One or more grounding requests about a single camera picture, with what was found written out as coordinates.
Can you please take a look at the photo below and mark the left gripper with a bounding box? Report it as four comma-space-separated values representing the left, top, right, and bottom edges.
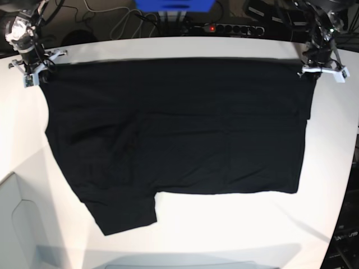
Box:
297, 52, 348, 78

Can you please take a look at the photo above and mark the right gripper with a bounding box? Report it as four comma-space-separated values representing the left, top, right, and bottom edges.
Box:
8, 49, 68, 76

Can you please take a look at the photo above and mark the black T-shirt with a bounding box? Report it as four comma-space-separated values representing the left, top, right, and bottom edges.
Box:
40, 58, 316, 235

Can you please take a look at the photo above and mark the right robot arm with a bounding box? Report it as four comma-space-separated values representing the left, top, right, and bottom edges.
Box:
1, 1, 66, 85

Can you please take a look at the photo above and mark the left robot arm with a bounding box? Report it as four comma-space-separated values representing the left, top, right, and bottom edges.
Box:
293, 1, 356, 83

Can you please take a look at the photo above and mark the black power strip red light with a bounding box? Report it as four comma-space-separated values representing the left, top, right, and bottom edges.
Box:
191, 24, 265, 36

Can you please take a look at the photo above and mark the blue box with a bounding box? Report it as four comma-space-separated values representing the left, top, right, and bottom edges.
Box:
135, 0, 215, 12

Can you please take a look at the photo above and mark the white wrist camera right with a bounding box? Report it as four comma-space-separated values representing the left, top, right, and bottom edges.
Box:
23, 73, 39, 88

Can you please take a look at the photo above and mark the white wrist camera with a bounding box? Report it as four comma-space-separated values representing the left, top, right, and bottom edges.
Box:
334, 67, 350, 83
23, 73, 39, 88

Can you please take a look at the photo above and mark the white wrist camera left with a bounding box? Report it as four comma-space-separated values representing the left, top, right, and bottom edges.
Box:
334, 67, 350, 83

